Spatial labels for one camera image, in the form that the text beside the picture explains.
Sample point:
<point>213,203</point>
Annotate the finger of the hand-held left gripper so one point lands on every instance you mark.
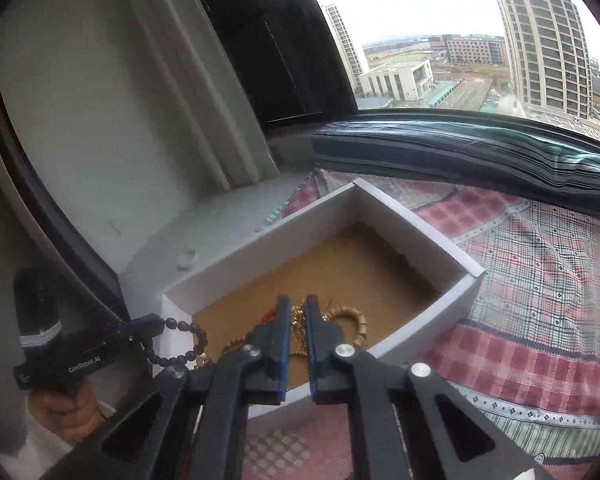
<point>140,327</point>

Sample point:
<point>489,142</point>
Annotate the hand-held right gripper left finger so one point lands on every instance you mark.
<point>282,340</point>

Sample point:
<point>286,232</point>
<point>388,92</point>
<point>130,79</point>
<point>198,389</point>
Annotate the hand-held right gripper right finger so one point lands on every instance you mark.
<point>311,345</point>

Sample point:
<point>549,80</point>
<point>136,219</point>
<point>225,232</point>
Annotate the white cardboard box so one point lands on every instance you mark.
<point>430,320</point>

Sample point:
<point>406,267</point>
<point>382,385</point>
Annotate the person's left forearm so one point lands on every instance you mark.
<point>40,455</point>

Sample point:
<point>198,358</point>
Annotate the person's left hand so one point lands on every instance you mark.
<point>65,405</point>

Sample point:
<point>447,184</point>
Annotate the small white cap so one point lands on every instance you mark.
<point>186,257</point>

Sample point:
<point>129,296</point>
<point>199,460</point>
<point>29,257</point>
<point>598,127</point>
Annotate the patchwork plaid quilt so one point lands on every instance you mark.
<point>530,310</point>

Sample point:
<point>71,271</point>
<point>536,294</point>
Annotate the dark striped cloth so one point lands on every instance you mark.
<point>430,150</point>

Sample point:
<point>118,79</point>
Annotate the low white building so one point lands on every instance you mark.
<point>397,80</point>

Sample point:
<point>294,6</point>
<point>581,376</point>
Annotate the slim tower building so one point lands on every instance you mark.
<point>345,45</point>

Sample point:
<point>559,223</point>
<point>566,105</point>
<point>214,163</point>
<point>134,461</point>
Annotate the low brown building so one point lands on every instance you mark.
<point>472,50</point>

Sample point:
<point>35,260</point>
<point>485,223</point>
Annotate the tall tower building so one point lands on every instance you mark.
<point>545,35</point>

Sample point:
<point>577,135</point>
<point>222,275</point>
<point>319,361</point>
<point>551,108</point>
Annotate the dark window frame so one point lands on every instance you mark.
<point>270,45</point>

